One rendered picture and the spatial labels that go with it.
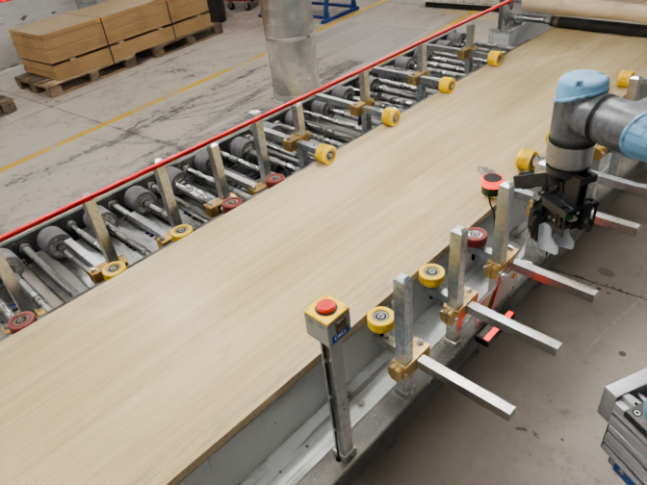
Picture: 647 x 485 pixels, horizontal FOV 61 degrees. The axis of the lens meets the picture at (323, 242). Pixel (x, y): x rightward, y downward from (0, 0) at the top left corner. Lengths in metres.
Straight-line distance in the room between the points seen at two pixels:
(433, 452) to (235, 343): 1.10
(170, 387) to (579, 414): 1.71
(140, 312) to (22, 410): 0.41
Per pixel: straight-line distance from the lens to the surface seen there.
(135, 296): 1.85
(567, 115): 0.96
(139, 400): 1.53
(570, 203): 1.03
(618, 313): 3.08
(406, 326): 1.44
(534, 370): 2.70
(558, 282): 1.81
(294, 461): 1.64
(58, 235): 2.42
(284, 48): 5.40
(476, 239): 1.87
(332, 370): 1.25
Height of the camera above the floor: 2.00
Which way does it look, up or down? 36 degrees down
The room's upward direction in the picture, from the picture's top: 7 degrees counter-clockwise
